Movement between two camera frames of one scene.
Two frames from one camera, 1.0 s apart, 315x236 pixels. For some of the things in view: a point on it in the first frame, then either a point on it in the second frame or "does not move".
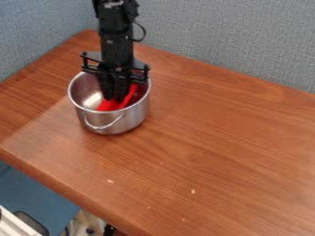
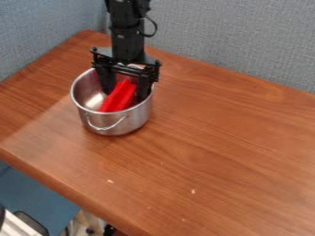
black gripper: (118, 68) to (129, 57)
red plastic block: (107, 105) does not move
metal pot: (86, 94) does not move
